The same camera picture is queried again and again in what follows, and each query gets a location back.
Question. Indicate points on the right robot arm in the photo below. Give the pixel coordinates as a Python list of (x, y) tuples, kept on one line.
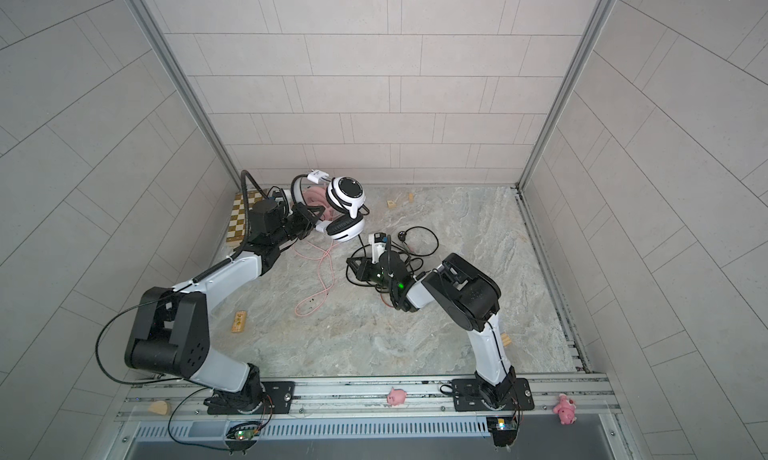
[(468, 296)]

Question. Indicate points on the rectangular wooden block left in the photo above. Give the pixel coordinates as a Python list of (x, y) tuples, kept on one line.
[(239, 321)]

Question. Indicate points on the pink pig toy centre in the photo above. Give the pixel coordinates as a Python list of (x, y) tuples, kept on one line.
[(396, 397)]

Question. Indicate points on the pink pig toy right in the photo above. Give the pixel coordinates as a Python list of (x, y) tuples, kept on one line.
[(565, 409)]

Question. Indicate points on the left circuit board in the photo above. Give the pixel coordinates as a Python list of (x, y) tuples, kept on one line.
[(244, 432)]

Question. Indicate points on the round wooden piece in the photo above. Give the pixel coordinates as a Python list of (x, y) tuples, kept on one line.
[(160, 408)]

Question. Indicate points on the right circuit board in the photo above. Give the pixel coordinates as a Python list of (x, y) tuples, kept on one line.
[(503, 430)]

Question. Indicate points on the white black headphones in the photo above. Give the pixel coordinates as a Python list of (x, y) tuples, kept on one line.
[(339, 211)]

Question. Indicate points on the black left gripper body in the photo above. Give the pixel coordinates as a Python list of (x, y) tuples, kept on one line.
[(298, 224)]

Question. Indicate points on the wooden folded chess board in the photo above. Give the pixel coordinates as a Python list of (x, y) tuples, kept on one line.
[(236, 227)]

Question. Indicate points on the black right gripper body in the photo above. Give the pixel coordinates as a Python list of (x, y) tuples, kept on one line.
[(378, 274)]

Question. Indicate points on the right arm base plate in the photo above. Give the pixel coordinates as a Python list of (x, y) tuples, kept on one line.
[(471, 395)]

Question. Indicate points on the circuit board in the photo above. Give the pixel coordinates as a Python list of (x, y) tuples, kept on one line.
[(244, 432), (503, 430)]

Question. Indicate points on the pink headphones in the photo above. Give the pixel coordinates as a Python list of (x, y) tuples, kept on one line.
[(312, 199)]

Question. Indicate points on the aluminium rail frame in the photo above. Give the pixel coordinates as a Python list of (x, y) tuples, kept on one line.
[(356, 408)]

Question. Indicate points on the pink pig toy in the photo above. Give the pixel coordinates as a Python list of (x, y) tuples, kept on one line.
[(396, 397), (565, 409)]

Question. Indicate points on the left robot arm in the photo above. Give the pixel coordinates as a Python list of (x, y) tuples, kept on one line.
[(170, 334)]

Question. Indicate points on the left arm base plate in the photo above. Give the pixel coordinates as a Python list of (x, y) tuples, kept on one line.
[(276, 398)]

